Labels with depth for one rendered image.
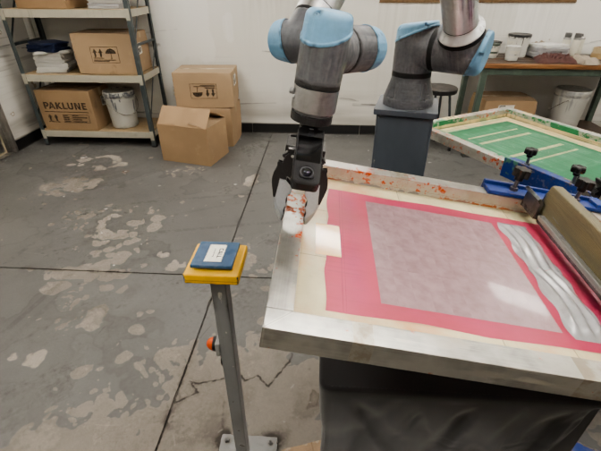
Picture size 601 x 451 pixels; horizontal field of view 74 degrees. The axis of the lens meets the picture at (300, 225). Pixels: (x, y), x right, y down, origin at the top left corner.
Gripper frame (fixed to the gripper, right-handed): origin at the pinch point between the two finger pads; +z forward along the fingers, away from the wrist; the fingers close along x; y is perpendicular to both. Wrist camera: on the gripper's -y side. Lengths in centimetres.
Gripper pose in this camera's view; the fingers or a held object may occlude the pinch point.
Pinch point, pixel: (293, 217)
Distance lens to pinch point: 76.4
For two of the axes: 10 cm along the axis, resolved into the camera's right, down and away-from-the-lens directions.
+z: -1.6, 8.3, 5.4
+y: 0.6, -5.3, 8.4
